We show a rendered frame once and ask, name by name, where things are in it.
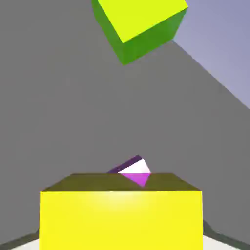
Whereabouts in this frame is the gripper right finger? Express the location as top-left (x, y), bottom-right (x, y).
top-left (202, 219), bottom-right (250, 250)

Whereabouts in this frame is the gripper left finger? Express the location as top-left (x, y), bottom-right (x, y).
top-left (0, 227), bottom-right (41, 250)

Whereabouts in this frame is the small yellow cube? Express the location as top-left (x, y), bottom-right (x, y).
top-left (39, 172), bottom-right (204, 250)

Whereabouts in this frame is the small magenta cube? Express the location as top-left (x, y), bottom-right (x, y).
top-left (106, 154), bottom-right (152, 188)

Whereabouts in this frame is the large green box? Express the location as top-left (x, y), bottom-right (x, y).
top-left (91, 0), bottom-right (189, 66)

